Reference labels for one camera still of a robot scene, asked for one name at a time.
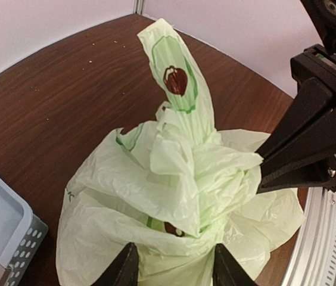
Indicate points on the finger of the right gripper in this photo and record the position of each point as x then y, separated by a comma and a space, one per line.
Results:
301, 174

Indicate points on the light green plastic bag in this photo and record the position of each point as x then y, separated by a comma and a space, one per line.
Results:
174, 186

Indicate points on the front aluminium rail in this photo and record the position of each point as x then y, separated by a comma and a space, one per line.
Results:
309, 257

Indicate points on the right aluminium frame post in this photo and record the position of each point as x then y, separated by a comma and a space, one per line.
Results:
138, 6

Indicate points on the light blue perforated basket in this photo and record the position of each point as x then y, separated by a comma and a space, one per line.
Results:
21, 233

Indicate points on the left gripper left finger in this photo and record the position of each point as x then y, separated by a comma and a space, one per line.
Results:
123, 270

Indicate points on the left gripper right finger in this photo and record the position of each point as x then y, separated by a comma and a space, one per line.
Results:
227, 271

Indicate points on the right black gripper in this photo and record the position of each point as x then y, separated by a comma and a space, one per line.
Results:
308, 128

